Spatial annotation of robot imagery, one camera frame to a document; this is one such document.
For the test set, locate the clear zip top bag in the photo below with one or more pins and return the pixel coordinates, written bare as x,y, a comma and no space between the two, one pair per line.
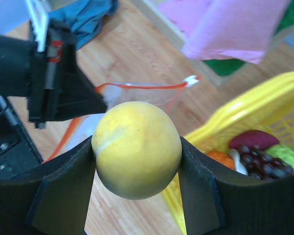
166,97

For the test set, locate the purple grape bunch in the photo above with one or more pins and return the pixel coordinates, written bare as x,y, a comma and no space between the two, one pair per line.
263,166

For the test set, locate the orange pumpkin toy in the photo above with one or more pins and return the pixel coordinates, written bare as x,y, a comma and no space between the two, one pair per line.
222,158

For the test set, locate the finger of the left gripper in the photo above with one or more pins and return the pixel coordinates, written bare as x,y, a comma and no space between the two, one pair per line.
78,97

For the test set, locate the pink t-shirt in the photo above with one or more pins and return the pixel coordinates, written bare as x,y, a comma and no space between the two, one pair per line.
225,29

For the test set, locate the dark red eggplant toy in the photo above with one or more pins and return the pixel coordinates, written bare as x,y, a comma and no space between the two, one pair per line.
251,138

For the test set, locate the blue crumpled cloth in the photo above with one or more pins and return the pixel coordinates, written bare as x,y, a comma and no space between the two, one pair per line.
85,18

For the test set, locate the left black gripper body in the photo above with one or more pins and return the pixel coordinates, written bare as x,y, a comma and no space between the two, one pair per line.
54,66

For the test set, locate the white garlic toy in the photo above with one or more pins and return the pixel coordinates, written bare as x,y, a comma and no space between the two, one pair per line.
235,156

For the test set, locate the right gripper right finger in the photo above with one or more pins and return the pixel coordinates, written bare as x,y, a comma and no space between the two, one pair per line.
219,201

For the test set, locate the wooden tray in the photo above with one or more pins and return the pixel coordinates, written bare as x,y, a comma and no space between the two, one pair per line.
175,36

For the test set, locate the yellow plastic basket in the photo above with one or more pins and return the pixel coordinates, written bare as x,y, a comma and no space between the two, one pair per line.
268,107

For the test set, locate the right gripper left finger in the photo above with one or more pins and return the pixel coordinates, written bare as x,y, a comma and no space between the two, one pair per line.
51,198

